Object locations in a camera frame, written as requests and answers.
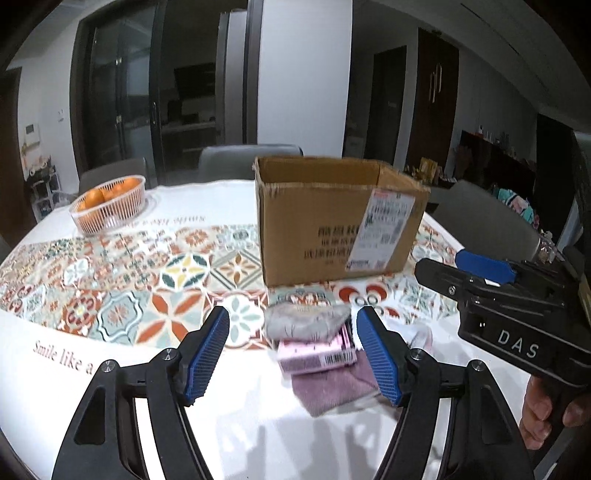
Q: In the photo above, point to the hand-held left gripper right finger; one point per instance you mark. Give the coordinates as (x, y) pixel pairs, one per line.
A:
(378, 355)

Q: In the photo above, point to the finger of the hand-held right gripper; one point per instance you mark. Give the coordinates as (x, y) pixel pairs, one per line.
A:
(485, 267)
(441, 279)

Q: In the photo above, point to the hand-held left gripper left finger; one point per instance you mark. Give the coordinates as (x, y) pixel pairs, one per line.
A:
(203, 364)

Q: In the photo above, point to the white floral cloth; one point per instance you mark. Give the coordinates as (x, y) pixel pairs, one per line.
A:
(421, 339)

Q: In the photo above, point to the purple towel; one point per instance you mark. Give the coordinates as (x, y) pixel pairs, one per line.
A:
(332, 387)

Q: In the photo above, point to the pink tissue packet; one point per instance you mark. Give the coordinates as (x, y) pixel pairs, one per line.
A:
(314, 357)

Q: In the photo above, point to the grey cloth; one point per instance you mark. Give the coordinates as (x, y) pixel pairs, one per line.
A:
(304, 321)

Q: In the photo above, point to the brown cardboard box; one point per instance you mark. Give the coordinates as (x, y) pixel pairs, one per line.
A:
(304, 230)

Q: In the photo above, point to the person's right hand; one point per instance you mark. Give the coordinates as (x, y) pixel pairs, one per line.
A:
(535, 410)

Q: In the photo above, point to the grey dining chair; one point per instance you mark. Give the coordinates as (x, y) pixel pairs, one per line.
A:
(480, 217)
(111, 173)
(3, 249)
(249, 161)

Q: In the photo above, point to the clear plastic bag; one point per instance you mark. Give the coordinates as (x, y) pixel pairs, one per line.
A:
(548, 247)

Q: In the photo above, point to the colourful printed bag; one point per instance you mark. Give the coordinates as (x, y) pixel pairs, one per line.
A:
(517, 203)

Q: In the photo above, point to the patterned tile-print tablecloth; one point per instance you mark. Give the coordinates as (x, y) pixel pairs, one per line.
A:
(138, 286)

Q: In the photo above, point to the dark sideboard cabinet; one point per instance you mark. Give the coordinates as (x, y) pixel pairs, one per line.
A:
(498, 159)

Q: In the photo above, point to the yellow paper bags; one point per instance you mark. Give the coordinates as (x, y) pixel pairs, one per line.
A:
(428, 168)

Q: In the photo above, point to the dark wooden wardrobe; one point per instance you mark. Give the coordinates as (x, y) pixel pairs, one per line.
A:
(434, 106)

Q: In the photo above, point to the white plastic fruit basket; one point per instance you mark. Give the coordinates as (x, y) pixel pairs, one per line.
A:
(122, 207)

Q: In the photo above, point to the dark interior door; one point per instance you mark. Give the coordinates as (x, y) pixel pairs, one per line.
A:
(385, 110)

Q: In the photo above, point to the pile of oranges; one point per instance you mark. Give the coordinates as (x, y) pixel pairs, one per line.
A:
(92, 199)

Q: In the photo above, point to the white shoe rack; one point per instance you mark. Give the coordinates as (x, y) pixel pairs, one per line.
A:
(44, 189)

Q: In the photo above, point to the brown entrance door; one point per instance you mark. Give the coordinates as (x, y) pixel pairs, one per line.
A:
(9, 161)

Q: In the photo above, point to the black range hood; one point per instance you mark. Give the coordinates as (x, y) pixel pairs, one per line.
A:
(196, 83)

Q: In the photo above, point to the dark sliding glass door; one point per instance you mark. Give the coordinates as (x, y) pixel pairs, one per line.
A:
(120, 92)

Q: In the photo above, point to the silver refrigerator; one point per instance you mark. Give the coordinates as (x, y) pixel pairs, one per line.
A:
(233, 78)

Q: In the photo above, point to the wall intercom panel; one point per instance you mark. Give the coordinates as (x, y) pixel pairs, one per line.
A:
(32, 135)

